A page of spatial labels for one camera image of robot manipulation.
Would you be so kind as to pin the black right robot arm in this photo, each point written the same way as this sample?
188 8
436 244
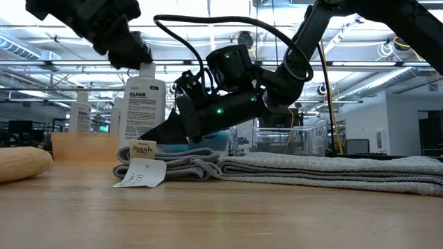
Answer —
304 52

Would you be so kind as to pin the dark desk monitors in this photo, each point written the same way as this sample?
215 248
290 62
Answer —
20 127

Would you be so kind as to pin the clear hard plastic bin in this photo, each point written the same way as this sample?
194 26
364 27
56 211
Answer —
311 138

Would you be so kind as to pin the black monitor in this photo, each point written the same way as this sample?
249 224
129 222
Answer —
280 122

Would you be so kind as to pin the silver ceiling duct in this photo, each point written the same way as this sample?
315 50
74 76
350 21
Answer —
17 46
387 81

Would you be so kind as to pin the grey cloth with tags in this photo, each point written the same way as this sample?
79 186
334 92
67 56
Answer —
187 166

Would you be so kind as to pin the long ceiling light rail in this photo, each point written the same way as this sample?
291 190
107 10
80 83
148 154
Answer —
363 63

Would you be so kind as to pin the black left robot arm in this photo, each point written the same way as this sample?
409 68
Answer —
79 14

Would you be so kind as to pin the white handwritten paper tag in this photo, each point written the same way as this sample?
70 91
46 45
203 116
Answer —
145 173

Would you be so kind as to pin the large grey cloth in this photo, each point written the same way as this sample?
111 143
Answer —
346 173

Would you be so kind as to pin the blue scrub sponge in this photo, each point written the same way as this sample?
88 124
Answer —
214 143

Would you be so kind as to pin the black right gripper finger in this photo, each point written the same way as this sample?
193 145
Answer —
169 131

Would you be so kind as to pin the small dark monitor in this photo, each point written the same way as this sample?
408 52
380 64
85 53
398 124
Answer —
358 146

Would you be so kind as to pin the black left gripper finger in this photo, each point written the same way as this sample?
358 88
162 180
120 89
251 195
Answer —
133 58

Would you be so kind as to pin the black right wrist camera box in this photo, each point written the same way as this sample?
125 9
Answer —
190 83

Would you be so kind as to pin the white wall device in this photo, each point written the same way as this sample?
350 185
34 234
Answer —
379 140

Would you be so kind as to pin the cream brand label tag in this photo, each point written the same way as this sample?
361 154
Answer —
142 149

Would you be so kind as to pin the green exit sign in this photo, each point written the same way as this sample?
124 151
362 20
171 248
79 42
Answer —
103 128

